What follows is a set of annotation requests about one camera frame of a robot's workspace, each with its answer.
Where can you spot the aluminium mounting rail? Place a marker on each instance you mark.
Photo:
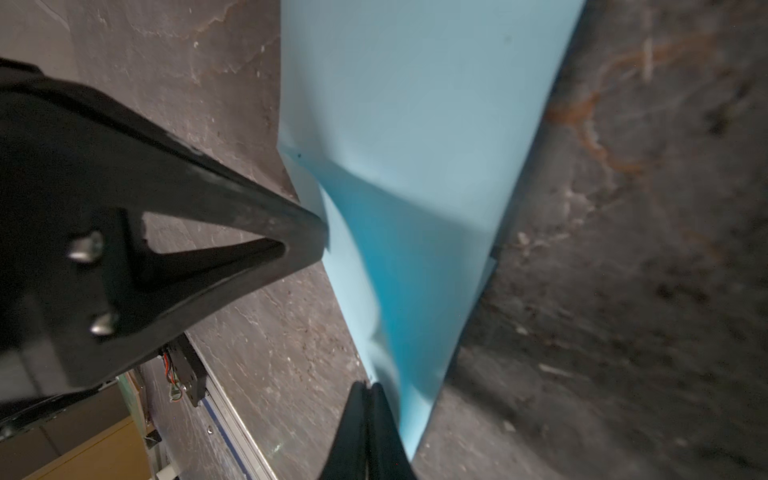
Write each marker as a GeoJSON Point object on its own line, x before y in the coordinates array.
{"type": "Point", "coordinates": [232, 428]}

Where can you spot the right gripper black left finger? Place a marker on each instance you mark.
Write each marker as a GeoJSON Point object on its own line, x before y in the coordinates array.
{"type": "Point", "coordinates": [347, 457]}

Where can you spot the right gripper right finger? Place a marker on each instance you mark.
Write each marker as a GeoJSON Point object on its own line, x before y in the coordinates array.
{"type": "Point", "coordinates": [386, 457]}

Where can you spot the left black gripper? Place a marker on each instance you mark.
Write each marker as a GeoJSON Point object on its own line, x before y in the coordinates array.
{"type": "Point", "coordinates": [116, 237]}

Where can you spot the light blue paper sheet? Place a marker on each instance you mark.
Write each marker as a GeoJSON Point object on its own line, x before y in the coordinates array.
{"type": "Point", "coordinates": [405, 125]}

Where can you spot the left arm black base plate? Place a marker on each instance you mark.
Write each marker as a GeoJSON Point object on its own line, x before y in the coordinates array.
{"type": "Point", "coordinates": [184, 371]}

